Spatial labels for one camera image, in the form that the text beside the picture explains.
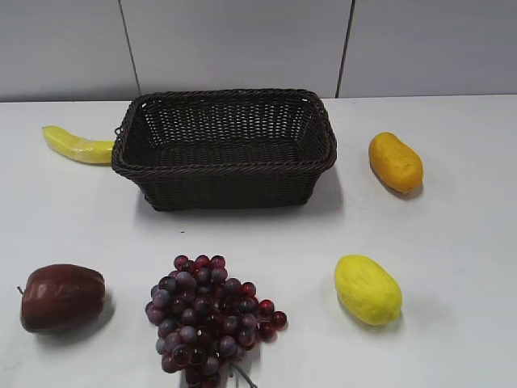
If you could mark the purple grape bunch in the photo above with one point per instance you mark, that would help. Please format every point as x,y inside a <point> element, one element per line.
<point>207,321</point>

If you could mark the black woven basket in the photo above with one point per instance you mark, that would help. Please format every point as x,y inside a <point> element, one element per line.
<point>225,149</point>

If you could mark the orange mango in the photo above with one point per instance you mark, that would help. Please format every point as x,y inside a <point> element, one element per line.
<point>395,163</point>

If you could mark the yellow lemon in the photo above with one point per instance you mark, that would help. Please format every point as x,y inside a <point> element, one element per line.
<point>368,292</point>

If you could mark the yellow banana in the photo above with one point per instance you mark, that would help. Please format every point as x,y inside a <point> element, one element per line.
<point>77,148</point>

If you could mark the red apple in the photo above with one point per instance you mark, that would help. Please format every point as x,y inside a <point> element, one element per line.
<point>60,298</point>

